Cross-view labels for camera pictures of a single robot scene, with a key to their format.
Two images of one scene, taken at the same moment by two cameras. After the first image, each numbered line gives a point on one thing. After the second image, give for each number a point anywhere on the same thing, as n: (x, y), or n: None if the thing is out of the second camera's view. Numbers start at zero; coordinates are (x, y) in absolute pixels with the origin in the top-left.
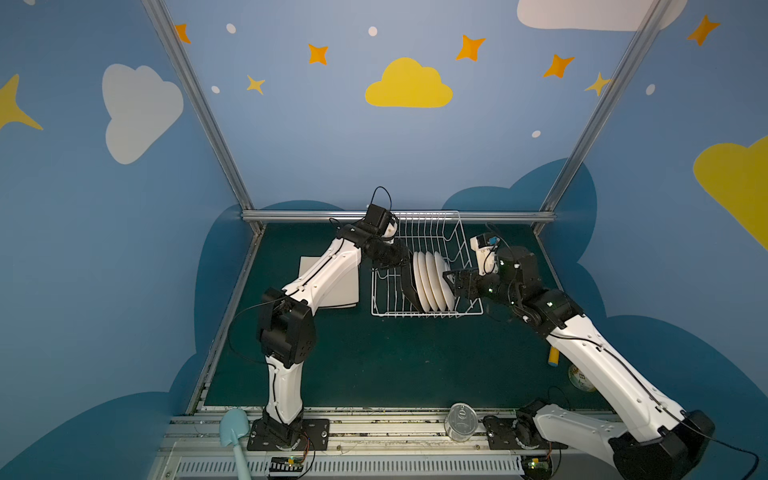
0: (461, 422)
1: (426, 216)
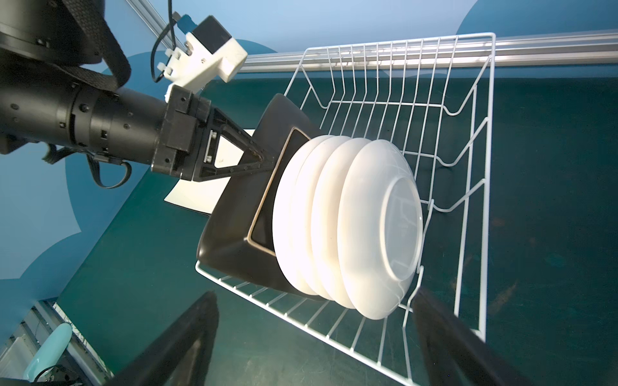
0: None
1: (561, 48)
